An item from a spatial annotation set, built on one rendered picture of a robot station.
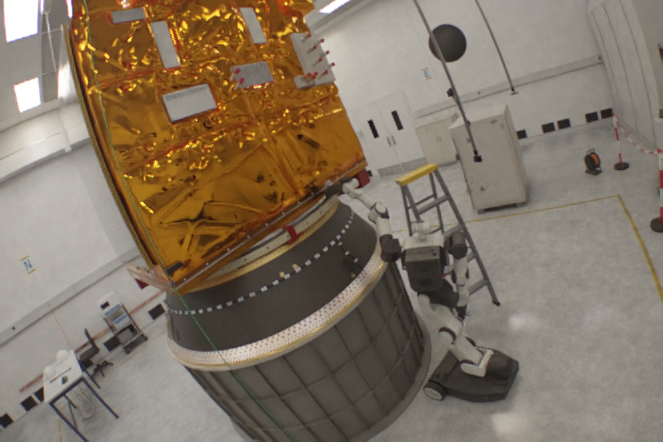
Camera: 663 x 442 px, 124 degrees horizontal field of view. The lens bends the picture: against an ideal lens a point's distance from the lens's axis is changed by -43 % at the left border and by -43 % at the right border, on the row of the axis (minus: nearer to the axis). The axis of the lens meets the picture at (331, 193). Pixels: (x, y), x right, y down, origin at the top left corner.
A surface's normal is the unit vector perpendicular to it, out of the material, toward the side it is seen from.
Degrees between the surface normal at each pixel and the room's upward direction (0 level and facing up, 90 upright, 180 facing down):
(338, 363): 90
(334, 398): 90
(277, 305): 62
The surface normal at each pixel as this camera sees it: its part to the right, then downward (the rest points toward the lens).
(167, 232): 0.63, 0.15
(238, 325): -0.13, -0.25
